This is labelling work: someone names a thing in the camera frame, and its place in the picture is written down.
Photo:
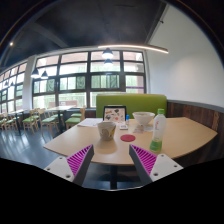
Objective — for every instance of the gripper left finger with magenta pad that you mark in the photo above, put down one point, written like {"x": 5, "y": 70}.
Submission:
{"x": 74, "y": 167}

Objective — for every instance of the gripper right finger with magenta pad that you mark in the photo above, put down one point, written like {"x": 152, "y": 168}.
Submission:
{"x": 152, "y": 167}

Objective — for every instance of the red round coaster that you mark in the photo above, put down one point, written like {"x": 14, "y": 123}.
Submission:
{"x": 127, "y": 138}

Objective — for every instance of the clear bottle with green cap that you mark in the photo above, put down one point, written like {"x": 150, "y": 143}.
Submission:
{"x": 159, "y": 125}

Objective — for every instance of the white paper sheets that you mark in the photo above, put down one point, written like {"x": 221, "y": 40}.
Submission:
{"x": 90, "y": 122}

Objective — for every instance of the white ceramic bowl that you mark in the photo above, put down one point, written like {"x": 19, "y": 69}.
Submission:
{"x": 143, "y": 118}

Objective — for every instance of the small white card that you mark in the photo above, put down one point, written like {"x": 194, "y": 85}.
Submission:
{"x": 123, "y": 127}

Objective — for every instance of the green-seat wooden chair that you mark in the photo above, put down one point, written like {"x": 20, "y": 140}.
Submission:
{"x": 47, "y": 123}
{"x": 9, "y": 123}
{"x": 75, "y": 118}
{"x": 30, "y": 123}

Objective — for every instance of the cream ceramic mug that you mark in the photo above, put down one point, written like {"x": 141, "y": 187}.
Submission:
{"x": 106, "y": 130}

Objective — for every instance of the small blue-capped bottle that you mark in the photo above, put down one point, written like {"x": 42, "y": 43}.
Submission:
{"x": 127, "y": 119}

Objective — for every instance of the background wooden dining table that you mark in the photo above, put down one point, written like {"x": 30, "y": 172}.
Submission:
{"x": 60, "y": 110}

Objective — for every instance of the framed picture stand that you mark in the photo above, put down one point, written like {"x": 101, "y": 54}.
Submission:
{"x": 114, "y": 113}

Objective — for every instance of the green upholstered booth bench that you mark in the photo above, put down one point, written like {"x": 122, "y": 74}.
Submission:
{"x": 132, "y": 102}

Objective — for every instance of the black pendant lamp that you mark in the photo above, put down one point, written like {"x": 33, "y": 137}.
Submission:
{"x": 44, "y": 75}
{"x": 35, "y": 74}
{"x": 108, "y": 62}
{"x": 107, "y": 54}

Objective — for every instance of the curved linear ceiling light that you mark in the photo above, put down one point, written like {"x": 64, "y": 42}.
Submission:
{"x": 142, "y": 47}

